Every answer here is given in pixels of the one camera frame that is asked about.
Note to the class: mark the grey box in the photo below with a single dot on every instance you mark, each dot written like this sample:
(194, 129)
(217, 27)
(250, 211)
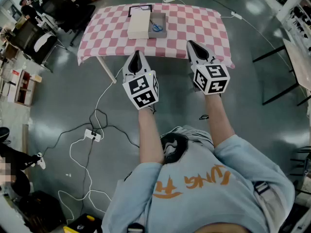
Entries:
(160, 18)

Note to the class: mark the pink checkered tablecloth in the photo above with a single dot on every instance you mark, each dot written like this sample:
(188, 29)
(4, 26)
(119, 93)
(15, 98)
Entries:
(109, 33)

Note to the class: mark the person's left forearm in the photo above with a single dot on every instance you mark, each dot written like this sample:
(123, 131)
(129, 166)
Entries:
(150, 135)

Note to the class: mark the black metal rack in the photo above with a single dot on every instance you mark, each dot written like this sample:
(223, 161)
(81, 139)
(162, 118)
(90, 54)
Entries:
(301, 161)

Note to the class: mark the wooden board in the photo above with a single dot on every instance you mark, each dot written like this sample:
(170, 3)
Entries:
(25, 139)

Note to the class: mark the person's light blue shirt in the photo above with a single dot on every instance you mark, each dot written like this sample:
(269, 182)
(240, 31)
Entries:
(206, 203)

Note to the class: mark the wooden table with black legs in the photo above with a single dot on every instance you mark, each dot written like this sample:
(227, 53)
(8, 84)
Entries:
(298, 64)

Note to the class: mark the wooden crate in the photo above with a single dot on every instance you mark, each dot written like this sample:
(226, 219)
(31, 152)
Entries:
(25, 88)

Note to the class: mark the white shelf unit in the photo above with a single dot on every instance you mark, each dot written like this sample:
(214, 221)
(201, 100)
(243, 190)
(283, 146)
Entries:
(289, 6)

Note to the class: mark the white table leg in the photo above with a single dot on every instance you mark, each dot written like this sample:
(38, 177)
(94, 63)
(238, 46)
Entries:
(107, 69)

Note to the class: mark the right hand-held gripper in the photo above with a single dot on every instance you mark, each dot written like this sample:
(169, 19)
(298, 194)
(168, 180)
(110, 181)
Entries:
(211, 79)

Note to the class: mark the black chair with white cushion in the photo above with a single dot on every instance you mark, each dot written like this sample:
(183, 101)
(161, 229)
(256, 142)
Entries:
(31, 42)

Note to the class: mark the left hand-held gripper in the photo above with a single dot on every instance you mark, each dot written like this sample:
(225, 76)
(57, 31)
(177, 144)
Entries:
(143, 88)

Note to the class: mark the black framed picture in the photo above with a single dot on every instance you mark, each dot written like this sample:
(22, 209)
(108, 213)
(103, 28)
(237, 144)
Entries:
(129, 10)

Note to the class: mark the person's right forearm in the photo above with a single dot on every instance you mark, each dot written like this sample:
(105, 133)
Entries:
(218, 120)

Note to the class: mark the white flat box lid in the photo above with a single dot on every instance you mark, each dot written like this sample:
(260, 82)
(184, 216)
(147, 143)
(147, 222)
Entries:
(138, 24)

